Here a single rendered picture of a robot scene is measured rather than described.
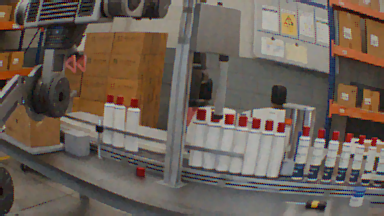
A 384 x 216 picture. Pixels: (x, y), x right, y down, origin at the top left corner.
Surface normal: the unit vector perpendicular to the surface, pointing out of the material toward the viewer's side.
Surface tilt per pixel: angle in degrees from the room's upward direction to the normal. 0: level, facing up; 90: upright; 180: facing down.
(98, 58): 89
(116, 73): 91
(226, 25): 90
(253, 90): 90
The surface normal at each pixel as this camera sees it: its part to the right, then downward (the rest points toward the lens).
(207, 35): 0.48, 0.15
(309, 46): -0.34, 0.07
